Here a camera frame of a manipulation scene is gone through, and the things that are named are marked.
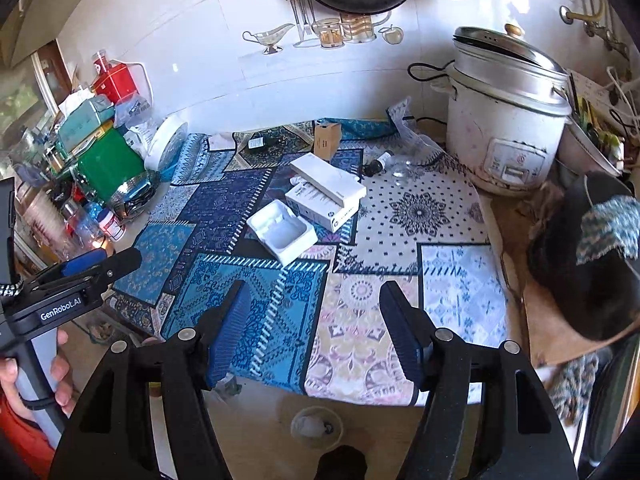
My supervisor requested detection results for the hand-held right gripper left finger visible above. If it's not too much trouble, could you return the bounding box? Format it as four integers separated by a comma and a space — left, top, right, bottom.
47, 280, 253, 480

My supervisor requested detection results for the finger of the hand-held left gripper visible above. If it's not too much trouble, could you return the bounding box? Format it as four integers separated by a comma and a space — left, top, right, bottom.
47, 251, 108, 281
60, 248, 143, 293

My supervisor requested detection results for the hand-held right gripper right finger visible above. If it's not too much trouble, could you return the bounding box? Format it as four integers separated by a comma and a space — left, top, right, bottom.
378, 281, 581, 480

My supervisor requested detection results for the white plastic tray insert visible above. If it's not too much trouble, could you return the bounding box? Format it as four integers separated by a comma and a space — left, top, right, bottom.
246, 199, 319, 267

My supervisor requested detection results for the white box with label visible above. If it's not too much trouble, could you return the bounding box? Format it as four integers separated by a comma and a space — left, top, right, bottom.
285, 182, 361, 233

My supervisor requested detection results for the white box lid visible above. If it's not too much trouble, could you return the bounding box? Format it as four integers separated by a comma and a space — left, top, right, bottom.
290, 152, 367, 208

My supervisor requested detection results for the brown cardboard box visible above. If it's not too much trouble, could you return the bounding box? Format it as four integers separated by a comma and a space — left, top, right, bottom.
313, 122, 342, 161

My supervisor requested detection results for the person's left forearm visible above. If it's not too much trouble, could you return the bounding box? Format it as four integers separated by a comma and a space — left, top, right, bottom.
0, 400, 57, 478

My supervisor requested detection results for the person's left hand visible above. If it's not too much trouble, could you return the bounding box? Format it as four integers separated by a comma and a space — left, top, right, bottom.
0, 329, 76, 423

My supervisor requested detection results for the white pill bottle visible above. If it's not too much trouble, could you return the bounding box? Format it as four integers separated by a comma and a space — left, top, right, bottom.
97, 210, 126, 242

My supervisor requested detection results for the patchwork patterned tablecloth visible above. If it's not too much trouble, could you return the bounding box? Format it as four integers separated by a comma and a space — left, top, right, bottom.
102, 102, 508, 408

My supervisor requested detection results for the perforated metal basket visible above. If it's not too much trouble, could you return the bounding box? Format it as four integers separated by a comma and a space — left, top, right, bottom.
111, 170, 162, 219

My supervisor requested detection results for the green box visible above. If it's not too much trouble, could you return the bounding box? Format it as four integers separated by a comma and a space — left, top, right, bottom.
74, 127, 147, 202

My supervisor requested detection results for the white round plastic container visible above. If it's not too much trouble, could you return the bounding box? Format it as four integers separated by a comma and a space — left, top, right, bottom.
144, 115, 189, 184

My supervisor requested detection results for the clear round container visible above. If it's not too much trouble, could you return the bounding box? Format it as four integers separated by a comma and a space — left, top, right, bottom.
291, 405, 345, 451

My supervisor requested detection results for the printed plastic bag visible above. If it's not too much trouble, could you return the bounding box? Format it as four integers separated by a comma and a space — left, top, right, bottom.
115, 97, 162, 159

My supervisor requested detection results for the teal box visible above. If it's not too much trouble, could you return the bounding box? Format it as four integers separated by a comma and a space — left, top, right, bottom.
56, 96, 117, 154

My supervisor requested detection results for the brown board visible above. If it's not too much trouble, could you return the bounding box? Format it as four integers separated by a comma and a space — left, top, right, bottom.
521, 255, 640, 368

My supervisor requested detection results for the black pan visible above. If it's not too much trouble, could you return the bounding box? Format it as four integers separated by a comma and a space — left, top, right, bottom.
527, 172, 640, 342

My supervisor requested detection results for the small dropper bottle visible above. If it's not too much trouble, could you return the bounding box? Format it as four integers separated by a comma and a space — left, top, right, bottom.
361, 152, 392, 177

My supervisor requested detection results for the red container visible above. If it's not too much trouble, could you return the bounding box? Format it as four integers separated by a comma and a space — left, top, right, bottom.
91, 50, 139, 107

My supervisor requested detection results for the grey knitted rag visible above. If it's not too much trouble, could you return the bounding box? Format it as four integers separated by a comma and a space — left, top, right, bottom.
549, 352, 601, 423

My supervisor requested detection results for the clear plastic bag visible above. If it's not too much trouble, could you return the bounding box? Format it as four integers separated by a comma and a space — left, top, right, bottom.
385, 97, 448, 186

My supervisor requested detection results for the white rice cooker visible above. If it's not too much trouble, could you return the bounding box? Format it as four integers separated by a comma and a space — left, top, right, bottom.
444, 62, 573, 196

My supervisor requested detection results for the blue knitted cloth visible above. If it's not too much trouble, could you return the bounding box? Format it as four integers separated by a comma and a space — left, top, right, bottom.
575, 195, 640, 267

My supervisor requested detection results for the white utensil basket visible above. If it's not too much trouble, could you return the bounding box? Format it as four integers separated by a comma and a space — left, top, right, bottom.
556, 95, 627, 177

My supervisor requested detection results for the aluminium steamer pot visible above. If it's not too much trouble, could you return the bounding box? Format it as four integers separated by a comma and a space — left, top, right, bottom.
452, 40, 572, 117

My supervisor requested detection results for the aluminium pot lid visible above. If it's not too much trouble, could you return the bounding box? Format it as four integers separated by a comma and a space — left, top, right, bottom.
453, 23, 569, 75

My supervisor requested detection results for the white power strip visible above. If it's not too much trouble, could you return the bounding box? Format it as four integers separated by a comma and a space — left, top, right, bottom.
567, 70, 640, 127

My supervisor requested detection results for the brass faucet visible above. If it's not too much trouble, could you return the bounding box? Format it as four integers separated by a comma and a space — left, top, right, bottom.
559, 5, 632, 60

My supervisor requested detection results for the black power cable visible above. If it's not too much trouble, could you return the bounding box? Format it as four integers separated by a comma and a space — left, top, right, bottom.
407, 62, 453, 126

